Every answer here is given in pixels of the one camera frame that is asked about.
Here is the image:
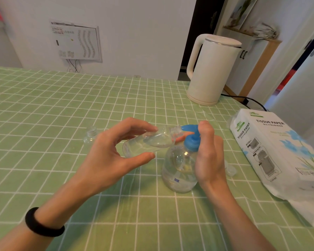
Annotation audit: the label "person's right hand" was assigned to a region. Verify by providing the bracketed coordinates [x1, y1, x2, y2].
[175, 120, 230, 199]

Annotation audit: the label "person's left hand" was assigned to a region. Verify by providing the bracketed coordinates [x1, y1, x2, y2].
[72, 117, 159, 199]

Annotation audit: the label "small white bottle cap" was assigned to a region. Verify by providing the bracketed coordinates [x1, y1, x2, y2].
[224, 160, 237, 177]

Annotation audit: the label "large clear bottle blue pump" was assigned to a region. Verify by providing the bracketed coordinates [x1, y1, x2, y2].
[161, 124, 201, 193]

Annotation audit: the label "small clear plastic bottle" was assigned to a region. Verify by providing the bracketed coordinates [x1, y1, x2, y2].
[83, 126, 99, 145]
[122, 124, 184, 158]

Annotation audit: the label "white tissue paper pack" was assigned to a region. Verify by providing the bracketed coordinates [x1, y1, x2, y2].
[229, 108, 314, 229]

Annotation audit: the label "green checked tablecloth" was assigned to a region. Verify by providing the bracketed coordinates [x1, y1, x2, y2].
[0, 66, 314, 251]

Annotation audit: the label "black wrist band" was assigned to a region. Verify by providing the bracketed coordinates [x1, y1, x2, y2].
[25, 207, 65, 237]

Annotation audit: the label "cream electric kettle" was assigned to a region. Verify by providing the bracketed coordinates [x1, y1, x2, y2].
[186, 33, 242, 106]

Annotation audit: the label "white door wooden side cabinet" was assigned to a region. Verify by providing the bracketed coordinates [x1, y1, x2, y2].
[222, 25, 283, 97]

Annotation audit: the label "red object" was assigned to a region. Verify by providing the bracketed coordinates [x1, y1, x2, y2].
[276, 69, 295, 92]

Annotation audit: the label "crumpled grey paper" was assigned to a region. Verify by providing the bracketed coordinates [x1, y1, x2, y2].
[252, 22, 280, 40]

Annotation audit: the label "leaning framed picture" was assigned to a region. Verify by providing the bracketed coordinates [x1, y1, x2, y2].
[225, 0, 260, 30]

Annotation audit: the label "black power cable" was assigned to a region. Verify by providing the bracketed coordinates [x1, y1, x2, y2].
[221, 93, 267, 112]

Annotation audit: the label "thin loose wall wires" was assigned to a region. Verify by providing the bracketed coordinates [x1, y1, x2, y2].
[67, 59, 82, 73]

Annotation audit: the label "white wall panel cover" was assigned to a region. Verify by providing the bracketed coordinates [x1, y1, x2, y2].
[50, 21, 103, 62]

